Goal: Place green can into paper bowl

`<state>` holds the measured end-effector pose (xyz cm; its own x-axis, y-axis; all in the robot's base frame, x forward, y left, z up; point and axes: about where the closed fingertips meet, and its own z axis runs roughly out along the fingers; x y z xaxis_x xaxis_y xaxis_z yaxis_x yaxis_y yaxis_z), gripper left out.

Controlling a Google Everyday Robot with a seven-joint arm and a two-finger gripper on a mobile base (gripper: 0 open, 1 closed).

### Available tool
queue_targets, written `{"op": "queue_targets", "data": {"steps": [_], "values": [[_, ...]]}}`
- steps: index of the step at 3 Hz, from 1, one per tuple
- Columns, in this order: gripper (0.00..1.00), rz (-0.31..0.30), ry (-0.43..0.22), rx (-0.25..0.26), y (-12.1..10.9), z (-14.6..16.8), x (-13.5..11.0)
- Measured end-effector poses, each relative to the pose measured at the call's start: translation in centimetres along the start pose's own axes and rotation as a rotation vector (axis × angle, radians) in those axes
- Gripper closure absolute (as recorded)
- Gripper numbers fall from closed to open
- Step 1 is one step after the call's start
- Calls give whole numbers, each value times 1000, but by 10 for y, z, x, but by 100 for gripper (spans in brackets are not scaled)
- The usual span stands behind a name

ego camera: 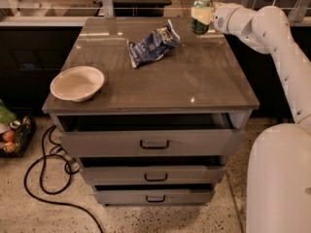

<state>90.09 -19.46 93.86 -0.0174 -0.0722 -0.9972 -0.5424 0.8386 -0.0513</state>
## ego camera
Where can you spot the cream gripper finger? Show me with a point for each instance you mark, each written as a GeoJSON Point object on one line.
{"type": "Point", "coordinates": [203, 15]}

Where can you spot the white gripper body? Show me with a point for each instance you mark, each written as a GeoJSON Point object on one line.
{"type": "Point", "coordinates": [221, 19]}

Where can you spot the green soda can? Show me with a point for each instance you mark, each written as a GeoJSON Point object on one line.
{"type": "Point", "coordinates": [196, 26]}

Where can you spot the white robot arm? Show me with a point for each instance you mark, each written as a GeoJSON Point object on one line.
{"type": "Point", "coordinates": [279, 168]}

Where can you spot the white paper bowl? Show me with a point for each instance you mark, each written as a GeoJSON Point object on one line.
{"type": "Point", "coordinates": [77, 84]}

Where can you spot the blue crumpled chip bag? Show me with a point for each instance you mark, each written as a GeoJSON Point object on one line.
{"type": "Point", "coordinates": [154, 46]}

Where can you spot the dark background table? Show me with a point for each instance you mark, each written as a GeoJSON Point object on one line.
{"type": "Point", "coordinates": [133, 8]}

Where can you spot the grey drawer cabinet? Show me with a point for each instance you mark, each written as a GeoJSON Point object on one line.
{"type": "Point", "coordinates": [197, 85]}

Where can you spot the top grey drawer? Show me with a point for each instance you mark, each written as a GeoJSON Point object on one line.
{"type": "Point", "coordinates": [152, 143]}

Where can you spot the grey drawer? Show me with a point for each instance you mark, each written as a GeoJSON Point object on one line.
{"type": "Point", "coordinates": [151, 170]}
{"type": "Point", "coordinates": [152, 143]}
{"type": "Point", "coordinates": [154, 194]}

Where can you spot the middle grey drawer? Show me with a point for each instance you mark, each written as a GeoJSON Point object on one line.
{"type": "Point", "coordinates": [151, 170]}

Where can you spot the bottom grey drawer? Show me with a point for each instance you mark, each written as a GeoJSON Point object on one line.
{"type": "Point", "coordinates": [154, 194]}

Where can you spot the green bag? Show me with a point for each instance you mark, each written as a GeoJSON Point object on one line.
{"type": "Point", "coordinates": [6, 116]}

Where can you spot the orange fruit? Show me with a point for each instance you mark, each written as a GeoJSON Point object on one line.
{"type": "Point", "coordinates": [9, 136]}

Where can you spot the black wire fruit basket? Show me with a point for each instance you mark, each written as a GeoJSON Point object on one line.
{"type": "Point", "coordinates": [24, 130]}

